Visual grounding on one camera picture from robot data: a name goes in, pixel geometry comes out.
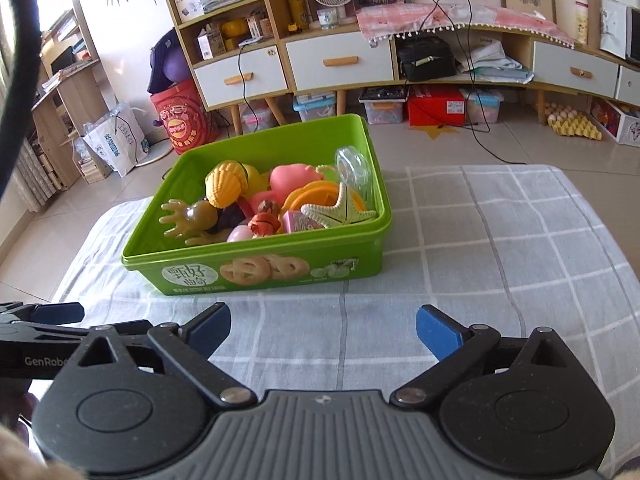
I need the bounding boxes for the pink clear capsule egg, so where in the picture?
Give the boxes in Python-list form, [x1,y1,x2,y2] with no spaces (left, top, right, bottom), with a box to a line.
[227,224,254,243]

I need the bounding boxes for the tan rubber hand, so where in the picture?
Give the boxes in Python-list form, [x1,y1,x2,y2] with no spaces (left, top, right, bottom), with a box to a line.
[184,229,231,247]
[158,200,218,238]

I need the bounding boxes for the purple toy grapes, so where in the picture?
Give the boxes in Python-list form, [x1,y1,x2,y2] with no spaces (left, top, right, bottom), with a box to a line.
[214,203,246,232]

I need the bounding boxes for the orange brown small figurine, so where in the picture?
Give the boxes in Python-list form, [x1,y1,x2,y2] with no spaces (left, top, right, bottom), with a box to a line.
[248,200,281,237]

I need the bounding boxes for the pink toy milk carton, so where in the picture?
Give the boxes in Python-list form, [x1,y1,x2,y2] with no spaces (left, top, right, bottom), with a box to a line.
[281,210,323,233]

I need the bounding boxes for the yellow toy corn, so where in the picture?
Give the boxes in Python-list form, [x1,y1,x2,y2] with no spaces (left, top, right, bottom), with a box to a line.
[205,160,248,209]

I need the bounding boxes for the yellow toy bowl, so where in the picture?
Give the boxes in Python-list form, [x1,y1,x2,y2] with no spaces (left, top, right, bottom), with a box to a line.
[242,164,269,200]

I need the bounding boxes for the beige toy starfish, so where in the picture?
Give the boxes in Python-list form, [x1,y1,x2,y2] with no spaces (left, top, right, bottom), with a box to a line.
[300,183,378,229]

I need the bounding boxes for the pink toy pig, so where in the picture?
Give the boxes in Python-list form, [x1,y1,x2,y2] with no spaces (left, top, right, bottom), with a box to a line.
[247,164,324,212]

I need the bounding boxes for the clear plastic lens case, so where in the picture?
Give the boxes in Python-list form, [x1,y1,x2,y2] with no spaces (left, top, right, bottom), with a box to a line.
[334,145,374,209]

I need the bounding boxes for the left gloved hand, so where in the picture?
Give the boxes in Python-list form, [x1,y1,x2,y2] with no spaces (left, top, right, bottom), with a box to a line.
[1,392,38,444]

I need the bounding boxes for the green plastic cookie box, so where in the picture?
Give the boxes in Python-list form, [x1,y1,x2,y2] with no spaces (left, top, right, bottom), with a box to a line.
[122,115,393,296]

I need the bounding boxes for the red snack bucket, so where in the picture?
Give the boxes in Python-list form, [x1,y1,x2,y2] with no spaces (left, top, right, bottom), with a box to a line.
[151,78,219,155]

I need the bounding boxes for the wooden desk shelf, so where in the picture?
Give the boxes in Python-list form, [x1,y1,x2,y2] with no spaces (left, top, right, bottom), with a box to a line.
[32,0,111,191]

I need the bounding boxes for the red storage box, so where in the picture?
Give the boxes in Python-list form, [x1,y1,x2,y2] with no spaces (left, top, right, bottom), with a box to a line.
[407,84,466,127]

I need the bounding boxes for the yellow egg tray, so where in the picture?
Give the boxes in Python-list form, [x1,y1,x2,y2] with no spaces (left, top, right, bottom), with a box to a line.
[542,102,603,141]

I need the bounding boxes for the black bag on shelf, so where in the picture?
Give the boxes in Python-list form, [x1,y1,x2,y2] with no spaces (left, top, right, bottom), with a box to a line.
[398,36,457,82]

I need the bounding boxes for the wooden cabinet with white drawers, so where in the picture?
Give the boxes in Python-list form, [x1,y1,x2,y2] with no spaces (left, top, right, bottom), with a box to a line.
[166,0,639,119]

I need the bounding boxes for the pink checked cloth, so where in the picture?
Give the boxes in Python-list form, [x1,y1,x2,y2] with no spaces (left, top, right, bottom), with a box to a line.
[357,3,575,49]

